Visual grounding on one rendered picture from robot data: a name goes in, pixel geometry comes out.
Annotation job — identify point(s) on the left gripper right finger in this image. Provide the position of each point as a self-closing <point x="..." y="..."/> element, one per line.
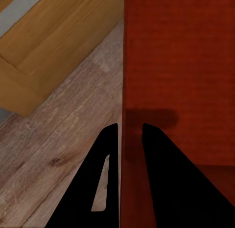
<point x="182" y="196"/>

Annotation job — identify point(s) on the door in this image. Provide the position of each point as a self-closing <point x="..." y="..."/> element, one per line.
<point x="43" y="41"/>

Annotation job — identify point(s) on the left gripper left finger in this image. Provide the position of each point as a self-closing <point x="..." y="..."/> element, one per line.
<point x="74" y="209"/>

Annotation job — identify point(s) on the storage box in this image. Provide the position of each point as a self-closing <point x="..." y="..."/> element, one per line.
<point x="178" y="76"/>

